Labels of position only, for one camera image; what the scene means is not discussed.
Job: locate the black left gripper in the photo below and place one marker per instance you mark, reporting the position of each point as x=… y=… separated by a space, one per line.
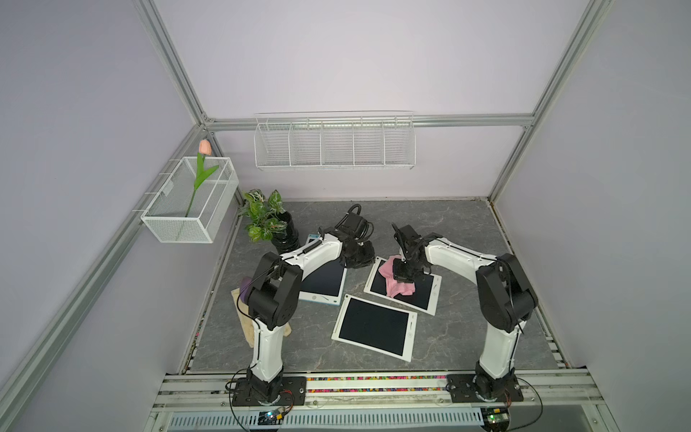
x=368 y=260

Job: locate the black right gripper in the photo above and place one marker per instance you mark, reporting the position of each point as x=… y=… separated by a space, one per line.
x=415 y=276

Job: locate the pink microfiber cloth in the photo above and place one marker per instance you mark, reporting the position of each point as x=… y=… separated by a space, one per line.
x=393 y=287

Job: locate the white drawing tablet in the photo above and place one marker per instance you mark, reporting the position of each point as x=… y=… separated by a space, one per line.
x=380 y=328
x=420 y=296

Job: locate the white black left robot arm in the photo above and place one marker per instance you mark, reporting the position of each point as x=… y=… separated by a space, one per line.
x=273 y=293

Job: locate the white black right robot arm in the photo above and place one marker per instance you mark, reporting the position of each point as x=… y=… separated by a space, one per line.
x=507 y=301

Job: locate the large blue drawing tablet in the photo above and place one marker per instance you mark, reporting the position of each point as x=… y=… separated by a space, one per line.
x=323 y=281

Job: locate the black ribbed plant pot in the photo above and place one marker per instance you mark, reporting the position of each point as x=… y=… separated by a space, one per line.
x=289 y=239

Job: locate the green potted plant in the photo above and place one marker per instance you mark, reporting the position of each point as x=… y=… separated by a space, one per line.
x=264 y=214

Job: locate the purple pink brush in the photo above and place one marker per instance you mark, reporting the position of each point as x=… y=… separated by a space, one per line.
x=245 y=288

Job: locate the beige cloth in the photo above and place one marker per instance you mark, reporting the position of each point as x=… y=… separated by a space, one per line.
x=245 y=322

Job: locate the white mesh side basket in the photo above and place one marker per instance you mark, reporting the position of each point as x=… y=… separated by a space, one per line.
x=165 y=214

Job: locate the white ventilation grille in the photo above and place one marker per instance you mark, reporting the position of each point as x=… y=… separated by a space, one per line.
x=303 y=420

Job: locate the pink artificial tulip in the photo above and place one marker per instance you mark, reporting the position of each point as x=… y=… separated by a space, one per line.
x=202 y=173

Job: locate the white wire wall basket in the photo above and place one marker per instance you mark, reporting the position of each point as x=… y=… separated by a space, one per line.
x=335 y=140

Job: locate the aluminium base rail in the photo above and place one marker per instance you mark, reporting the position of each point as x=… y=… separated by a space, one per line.
x=210 y=392

